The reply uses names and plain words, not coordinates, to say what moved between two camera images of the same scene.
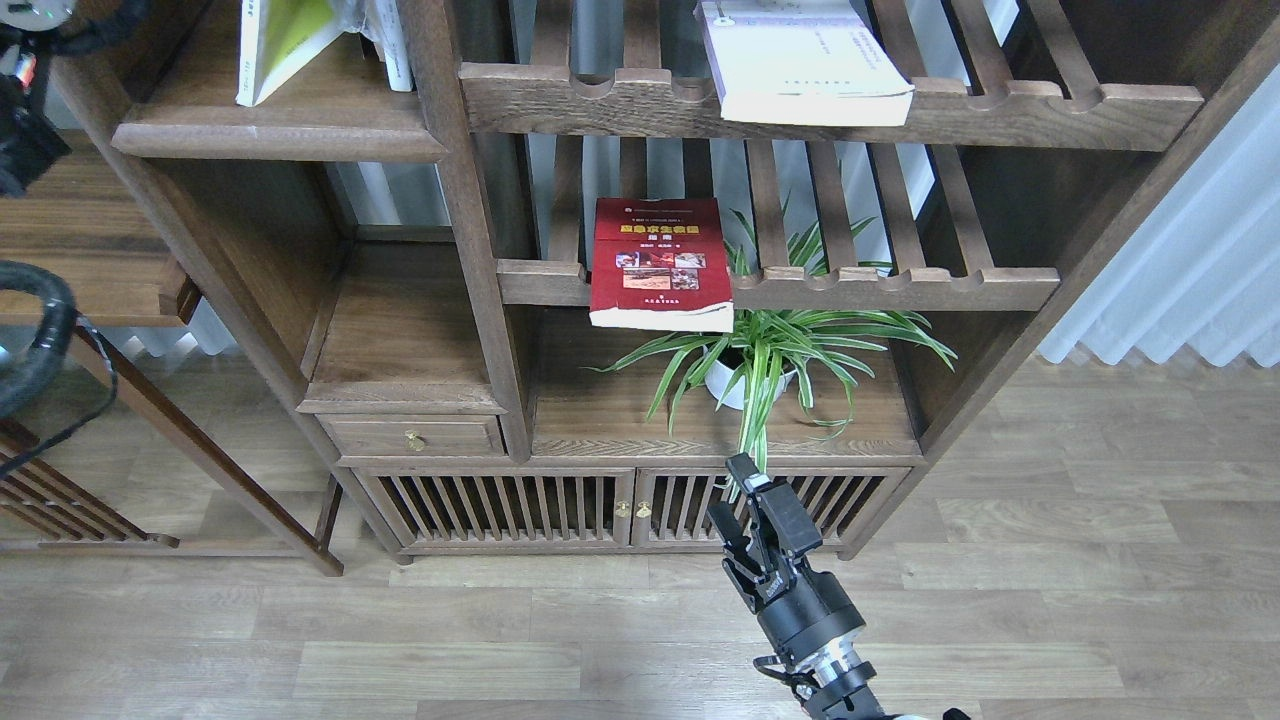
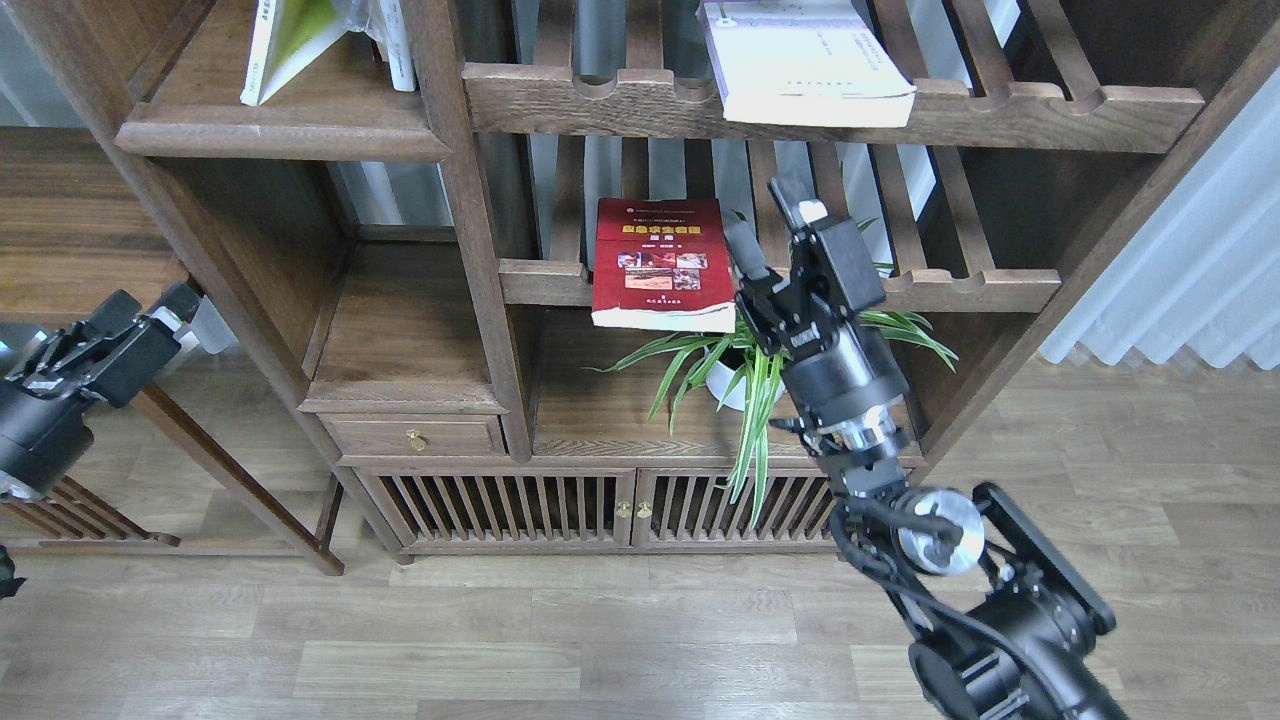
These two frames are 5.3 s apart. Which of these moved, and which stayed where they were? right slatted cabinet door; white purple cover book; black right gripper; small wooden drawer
Moved: black right gripper
Stayed: small wooden drawer; right slatted cabinet door; white purple cover book
